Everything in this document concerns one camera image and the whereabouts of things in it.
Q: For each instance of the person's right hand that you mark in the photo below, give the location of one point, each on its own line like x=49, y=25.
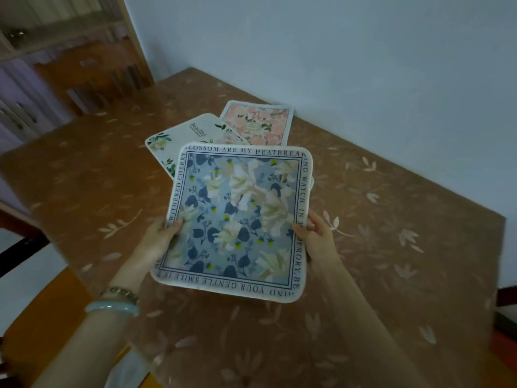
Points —
x=321, y=248

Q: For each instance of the person's left hand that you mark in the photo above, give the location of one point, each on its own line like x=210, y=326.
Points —
x=149, y=250

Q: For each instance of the blue floral placemat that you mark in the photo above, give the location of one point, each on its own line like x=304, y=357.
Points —
x=242, y=206

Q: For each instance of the cream borderless floral placemat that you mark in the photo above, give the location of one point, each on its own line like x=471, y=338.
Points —
x=190, y=135

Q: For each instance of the pink floral placemat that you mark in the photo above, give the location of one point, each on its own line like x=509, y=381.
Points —
x=258, y=125

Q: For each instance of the person's right forearm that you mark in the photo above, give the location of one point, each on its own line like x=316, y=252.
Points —
x=363, y=331

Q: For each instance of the person's left forearm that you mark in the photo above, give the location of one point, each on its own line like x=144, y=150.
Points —
x=89, y=351

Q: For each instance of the pale green jade bangle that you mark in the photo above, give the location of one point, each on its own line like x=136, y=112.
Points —
x=111, y=307

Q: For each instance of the wooden table with floral cover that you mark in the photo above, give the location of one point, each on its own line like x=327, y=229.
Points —
x=404, y=258

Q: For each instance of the orange wooden chair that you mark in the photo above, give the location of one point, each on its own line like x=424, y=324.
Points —
x=93, y=72
x=44, y=319

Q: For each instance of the wooden shelf cabinet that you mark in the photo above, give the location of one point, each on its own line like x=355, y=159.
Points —
x=24, y=117

